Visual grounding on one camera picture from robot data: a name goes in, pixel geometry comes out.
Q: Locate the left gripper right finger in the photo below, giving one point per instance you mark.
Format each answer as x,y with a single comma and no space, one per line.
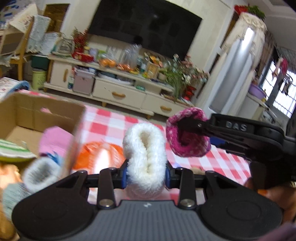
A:
182,179

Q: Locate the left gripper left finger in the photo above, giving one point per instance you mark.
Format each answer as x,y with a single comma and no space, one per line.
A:
110,179

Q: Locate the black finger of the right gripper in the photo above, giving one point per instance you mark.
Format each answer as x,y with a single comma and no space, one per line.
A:
193,126

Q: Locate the orange tissue pack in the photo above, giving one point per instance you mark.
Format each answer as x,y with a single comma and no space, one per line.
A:
96,156

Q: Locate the white fluffy slipper sock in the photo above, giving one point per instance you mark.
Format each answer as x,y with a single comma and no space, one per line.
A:
144,147

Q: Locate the green white striped cloth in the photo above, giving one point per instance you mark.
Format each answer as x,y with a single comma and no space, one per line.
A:
11,152

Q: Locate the person's right hand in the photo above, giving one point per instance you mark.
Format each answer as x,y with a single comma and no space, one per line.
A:
285,198

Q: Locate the red vase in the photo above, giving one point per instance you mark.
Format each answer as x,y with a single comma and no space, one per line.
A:
189,93

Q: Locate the flower bouquet in vase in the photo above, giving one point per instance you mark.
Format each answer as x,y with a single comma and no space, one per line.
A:
183,73

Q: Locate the cream TV cabinet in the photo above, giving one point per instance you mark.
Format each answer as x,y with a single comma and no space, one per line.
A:
112,86

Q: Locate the purple basin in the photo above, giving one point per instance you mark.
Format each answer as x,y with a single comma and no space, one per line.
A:
256,91

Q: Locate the white standing air conditioner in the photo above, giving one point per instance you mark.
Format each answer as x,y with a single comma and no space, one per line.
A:
231,77

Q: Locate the grey storage box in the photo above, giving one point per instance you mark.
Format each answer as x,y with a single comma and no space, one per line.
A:
83,84

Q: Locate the bag of oranges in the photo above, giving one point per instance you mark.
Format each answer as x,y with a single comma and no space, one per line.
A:
108,63

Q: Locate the black flat television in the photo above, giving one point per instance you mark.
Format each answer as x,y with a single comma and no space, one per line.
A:
159,26

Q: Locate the cardboard box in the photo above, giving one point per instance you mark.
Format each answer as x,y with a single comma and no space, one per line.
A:
24,117

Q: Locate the green waste bin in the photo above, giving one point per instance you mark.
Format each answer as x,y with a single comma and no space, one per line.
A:
38,78

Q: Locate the wooden chair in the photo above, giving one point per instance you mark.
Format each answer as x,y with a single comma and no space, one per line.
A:
14,47

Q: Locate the wooden picture frame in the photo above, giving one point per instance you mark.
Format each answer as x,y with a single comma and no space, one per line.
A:
152,70

